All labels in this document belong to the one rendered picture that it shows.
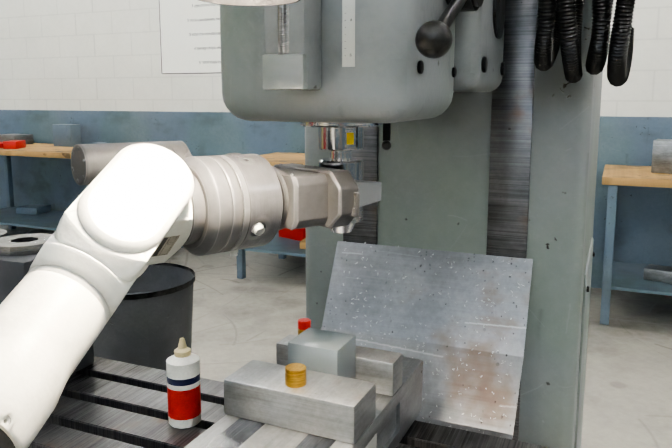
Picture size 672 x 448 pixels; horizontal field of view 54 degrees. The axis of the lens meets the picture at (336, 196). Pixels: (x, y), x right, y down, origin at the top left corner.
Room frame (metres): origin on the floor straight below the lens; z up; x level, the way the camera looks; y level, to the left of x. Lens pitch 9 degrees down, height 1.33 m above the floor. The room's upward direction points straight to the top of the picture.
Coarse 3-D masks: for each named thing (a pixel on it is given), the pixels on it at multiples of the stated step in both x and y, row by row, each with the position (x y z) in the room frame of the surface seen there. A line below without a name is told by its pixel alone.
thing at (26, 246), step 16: (0, 240) 0.91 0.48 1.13; (16, 240) 0.92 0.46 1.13; (32, 240) 0.93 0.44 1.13; (0, 256) 0.87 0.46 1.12; (16, 256) 0.87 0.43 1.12; (32, 256) 0.87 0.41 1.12; (0, 272) 0.85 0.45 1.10; (16, 272) 0.84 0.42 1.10; (0, 288) 0.85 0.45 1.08; (80, 368) 0.92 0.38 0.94
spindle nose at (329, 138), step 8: (320, 128) 0.68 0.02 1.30; (328, 128) 0.67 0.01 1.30; (336, 128) 0.66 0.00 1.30; (344, 128) 0.66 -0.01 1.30; (352, 128) 0.67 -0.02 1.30; (360, 128) 0.67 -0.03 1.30; (320, 136) 0.68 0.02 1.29; (328, 136) 0.67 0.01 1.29; (336, 136) 0.66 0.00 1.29; (344, 136) 0.66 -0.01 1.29; (360, 136) 0.67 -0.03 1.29; (320, 144) 0.68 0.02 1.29; (328, 144) 0.67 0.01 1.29; (336, 144) 0.66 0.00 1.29; (344, 144) 0.66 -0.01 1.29; (352, 144) 0.67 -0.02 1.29; (360, 144) 0.67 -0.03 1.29
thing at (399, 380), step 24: (288, 336) 0.77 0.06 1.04; (360, 360) 0.70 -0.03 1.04; (384, 360) 0.70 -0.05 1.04; (408, 360) 0.79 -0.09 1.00; (384, 384) 0.69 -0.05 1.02; (408, 384) 0.74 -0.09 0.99; (384, 408) 0.67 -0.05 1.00; (408, 408) 0.74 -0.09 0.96; (216, 432) 0.61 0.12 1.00; (240, 432) 0.61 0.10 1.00; (264, 432) 0.61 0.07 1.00; (288, 432) 0.61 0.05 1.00; (384, 432) 0.68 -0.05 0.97
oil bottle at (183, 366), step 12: (180, 348) 0.76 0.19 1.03; (168, 360) 0.76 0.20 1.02; (180, 360) 0.75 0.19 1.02; (192, 360) 0.76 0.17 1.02; (168, 372) 0.75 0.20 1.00; (180, 372) 0.75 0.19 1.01; (192, 372) 0.75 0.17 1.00; (168, 384) 0.76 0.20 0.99; (180, 384) 0.75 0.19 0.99; (192, 384) 0.75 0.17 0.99; (168, 396) 0.76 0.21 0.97; (180, 396) 0.75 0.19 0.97; (192, 396) 0.75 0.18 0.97; (168, 408) 0.76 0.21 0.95; (180, 408) 0.75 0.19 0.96; (192, 408) 0.75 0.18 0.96; (180, 420) 0.75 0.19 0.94; (192, 420) 0.75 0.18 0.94
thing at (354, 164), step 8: (320, 160) 0.68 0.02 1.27; (328, 160) 0.67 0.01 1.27; (336, 160) 0.67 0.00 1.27; (344, 160) 0.67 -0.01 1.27; (352, 160) 0.67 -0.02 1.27; (360, 160) 0.68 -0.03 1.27; (336, 168) 0.66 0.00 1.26; (344, 168) 0.66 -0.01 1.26; (352, 168) 0.67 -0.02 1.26; (360, 168) 0.67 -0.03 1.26
